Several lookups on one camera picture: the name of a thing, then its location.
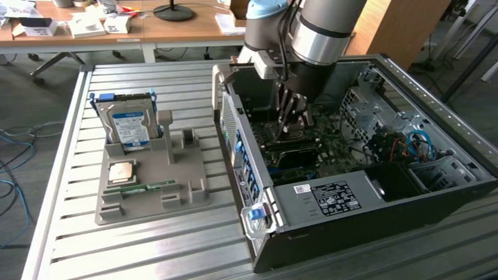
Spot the white box with black lid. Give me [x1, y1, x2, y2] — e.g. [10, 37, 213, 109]
[17, 16, 58, 37]

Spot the black fan shroud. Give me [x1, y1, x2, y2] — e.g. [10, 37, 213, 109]
[363, 162, 431, 204]

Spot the grey parts rack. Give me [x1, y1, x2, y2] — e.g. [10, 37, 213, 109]
[94, 110, 213, 227]

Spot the hard disk with blue carrier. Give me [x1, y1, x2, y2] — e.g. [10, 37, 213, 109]
[88, 89, 163, 153]

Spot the brown cardboard box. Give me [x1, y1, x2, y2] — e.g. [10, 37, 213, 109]
[228, 0, 249, 20]

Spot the blue case latch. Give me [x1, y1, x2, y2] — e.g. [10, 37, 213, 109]
[247, 205, 269, 222]

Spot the small white labelled box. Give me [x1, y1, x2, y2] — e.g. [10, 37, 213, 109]
[102, 15, 132, 34]

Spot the wooden desk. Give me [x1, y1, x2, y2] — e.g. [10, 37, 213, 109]
[0, 0, 357, 85]

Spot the black lamp base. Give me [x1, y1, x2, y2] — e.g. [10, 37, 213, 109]
[152, 0, 196, 22]

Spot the wooden cabinet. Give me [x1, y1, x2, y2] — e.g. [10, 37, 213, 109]
[345, 0, 454, 71]

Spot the silver CPU chip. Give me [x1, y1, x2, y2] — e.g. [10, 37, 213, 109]
[106, 162, 139, 185]

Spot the metal disk bay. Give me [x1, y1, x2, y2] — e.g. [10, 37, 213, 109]
[407, 155, 480, 191]

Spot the blue floor cable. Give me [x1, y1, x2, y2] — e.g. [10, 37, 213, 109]
[0, 128, 36, 249]

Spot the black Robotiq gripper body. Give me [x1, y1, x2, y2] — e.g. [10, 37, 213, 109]
[279, 61, 339, 104]

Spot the red orange wire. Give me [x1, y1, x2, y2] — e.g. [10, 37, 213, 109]
[391, 138, 410, 162]

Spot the white paper stack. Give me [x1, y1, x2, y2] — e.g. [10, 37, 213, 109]
[213, 13, 247, 36]

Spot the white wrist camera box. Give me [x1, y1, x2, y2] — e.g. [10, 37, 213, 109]
[252, 51, 288, 80]

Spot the blue data wire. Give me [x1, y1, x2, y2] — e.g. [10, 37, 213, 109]
[406, 130, 438, 163]

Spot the green motherboard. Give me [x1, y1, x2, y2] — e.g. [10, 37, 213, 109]
[248, 107, 367, 186]

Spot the green RAM stick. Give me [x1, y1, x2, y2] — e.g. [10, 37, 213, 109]
[101, 180, 177, 196]

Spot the black open PC case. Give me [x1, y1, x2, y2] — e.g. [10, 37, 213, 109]
[212, 53, 498, 274]

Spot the grey floor cable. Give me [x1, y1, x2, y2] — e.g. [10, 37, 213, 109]
[0, 120, 65, 138]

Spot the black wire bundle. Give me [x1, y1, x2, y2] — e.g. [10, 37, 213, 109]
[364, 131, 406, 163]

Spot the grey power supply unit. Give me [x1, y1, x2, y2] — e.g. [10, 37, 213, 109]
[271, 170, 387, 226]

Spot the Nvidia graphics card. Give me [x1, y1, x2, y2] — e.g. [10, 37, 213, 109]
[265, 146, 317, 170]

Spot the white box with tape roll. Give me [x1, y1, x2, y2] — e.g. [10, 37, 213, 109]
[68, 17, 106, 39]

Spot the grey chipset heatsink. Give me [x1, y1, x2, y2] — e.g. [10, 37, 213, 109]
[320, 166, 345, 178]

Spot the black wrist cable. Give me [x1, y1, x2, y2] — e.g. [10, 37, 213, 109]
[279, 0, 304, 83]

